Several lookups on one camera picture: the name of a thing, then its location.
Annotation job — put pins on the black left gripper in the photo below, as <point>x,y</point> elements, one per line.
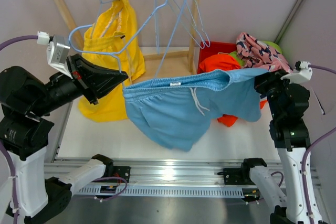
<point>95,81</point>

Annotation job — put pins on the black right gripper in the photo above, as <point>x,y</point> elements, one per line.
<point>263,81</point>

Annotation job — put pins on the pink patterned shorts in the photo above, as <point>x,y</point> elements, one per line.
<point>260,53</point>

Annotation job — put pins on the lime green shorts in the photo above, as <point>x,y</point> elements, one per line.
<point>262,45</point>

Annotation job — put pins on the orange shorts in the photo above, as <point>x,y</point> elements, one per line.
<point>223,64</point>

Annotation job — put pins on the light blue shorts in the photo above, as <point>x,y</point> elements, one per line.
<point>176,112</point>

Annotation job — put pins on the blue hanger of pink shorts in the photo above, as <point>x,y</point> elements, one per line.
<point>156,26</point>

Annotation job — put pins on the blue hanger of green shorts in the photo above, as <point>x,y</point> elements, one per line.
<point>191,20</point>

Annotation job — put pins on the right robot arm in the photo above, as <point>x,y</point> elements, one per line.
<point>297,204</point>

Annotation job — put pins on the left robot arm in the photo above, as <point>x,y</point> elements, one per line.
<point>26,102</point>

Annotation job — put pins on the yellow shorts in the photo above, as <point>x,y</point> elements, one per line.
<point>113,45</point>

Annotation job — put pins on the blue hanger of yellow shorts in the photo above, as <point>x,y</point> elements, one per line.
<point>101,3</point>

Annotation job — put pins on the wooden clothes rack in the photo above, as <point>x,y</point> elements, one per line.
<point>165,64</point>

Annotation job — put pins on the red plastic bin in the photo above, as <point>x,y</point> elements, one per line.
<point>214,49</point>

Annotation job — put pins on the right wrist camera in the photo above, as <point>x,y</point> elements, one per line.
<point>301,74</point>

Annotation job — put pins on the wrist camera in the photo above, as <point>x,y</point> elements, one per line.
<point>57,51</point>
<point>301,74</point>

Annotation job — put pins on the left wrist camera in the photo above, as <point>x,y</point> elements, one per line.
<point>57,51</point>

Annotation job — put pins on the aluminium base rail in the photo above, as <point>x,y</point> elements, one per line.
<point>173,179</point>

